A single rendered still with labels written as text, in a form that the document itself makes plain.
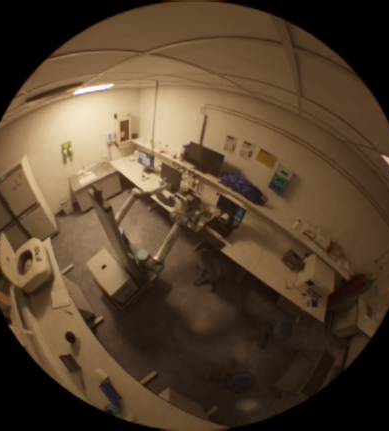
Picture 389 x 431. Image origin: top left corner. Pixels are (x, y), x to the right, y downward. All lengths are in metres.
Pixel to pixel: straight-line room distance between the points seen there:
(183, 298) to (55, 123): 4.21
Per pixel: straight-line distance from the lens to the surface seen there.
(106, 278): 1.85
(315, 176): 2.30
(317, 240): 2.45
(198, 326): 2.51
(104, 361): 1.78
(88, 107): 3.79
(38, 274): 2.01
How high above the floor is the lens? 2.47
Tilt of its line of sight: 46 degrees down
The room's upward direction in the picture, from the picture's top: 13 degrees clockwise
